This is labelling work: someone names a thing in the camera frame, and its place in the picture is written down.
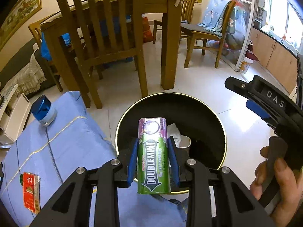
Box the crumpled white tissue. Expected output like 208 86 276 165
166 124 182 147

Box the blue cloth covered table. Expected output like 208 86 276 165
1 91 185 226

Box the red cigarette pack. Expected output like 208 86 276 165
23 172 41 214

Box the wooden dining table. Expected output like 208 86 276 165
41 0 181 109

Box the blue floral hanging cloth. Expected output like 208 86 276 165
198 0 236 40

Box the red bag under table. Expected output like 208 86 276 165
142 16 154 43

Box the white plastic bucket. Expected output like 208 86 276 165
239 56 254 73

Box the white low tv cabinet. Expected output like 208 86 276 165
1 84 31 149

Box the wooden kitchen cabinet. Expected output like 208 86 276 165
250 28 297 93

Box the front wooden chair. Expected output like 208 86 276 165
56 0 148 109

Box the blue lidded white jar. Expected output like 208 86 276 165
31 95 57 127

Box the far wooden chair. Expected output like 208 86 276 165
152 0 198 44

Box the person's right hand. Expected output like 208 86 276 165
250 158 302 226

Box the dark sofa with lace cover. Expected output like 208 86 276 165
1 39 56 98

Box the black round trash bin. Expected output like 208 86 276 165
114 92 228 195

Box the green Doublemint gum box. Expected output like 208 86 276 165
137 117 170 194

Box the left side wooden chair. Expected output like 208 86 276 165
28 15 63 92

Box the white paper cup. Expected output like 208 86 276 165
179 135 191 149

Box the framed flower painting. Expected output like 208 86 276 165
1 0 42 49

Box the wooden chair with cushion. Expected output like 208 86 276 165
181 0 236 68

